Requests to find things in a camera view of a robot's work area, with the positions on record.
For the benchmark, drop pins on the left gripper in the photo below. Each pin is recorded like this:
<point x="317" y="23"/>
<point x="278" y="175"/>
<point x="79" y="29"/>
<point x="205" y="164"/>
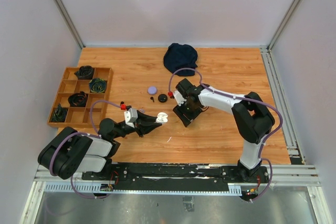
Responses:
<point x="141" y="127"/>

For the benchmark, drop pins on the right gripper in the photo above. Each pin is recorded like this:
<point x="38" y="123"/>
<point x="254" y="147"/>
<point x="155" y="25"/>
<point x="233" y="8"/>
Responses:
<point x="186" y="120"/>

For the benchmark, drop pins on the white earbud case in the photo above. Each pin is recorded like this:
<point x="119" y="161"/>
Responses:
<point x="162" y="118"/>

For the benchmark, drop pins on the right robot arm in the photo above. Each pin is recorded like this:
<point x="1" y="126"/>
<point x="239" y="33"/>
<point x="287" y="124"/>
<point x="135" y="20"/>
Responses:
<point x="253" y="119"/>

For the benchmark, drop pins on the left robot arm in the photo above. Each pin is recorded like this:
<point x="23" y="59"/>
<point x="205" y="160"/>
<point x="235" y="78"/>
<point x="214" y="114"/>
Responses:
<point x="72" y="151"/>

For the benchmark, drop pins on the black earbud case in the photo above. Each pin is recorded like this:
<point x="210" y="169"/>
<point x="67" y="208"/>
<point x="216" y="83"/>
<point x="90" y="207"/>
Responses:
<point x="162" y="98"/>

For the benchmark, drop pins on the lavender earbud case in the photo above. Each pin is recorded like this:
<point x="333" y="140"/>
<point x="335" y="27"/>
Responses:
<point x="152" y="90"/>

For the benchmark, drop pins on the dark navy crumpled cloth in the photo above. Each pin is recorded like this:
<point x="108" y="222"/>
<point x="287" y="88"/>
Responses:
<point x="180" y="56"/>

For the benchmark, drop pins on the rolled green patterned tie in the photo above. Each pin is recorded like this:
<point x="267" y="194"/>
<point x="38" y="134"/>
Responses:
<point x="97" y="85"/>

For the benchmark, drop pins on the rolled black orange tie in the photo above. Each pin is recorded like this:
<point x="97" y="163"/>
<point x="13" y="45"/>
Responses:
<point x="78" y="99"/>

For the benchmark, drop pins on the wooden compartment tray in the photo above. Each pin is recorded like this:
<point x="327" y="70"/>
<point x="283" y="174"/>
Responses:
<point x="95" y="109"/>

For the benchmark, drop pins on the rolled black tie top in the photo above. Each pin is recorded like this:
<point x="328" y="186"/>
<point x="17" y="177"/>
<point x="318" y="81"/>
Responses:
<point x="85" y="73"/>

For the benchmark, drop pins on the rolled green black tie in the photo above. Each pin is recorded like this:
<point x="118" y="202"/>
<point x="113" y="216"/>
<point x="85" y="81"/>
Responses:
<point x="59" y="114"/>

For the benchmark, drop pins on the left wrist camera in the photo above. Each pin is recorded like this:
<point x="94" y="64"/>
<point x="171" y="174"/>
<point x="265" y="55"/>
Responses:
<point x="130" y="117"/>

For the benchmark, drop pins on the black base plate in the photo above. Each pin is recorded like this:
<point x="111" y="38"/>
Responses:
<point x="167" y="177"/>

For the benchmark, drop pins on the aluminium frame rail right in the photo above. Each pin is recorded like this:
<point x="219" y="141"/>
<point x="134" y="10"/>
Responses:
<point x="294" y="150"/>

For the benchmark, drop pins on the aluminium frame post left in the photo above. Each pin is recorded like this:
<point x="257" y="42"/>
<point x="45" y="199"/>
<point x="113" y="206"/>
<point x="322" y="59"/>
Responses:
<point x="70" y="24"/>

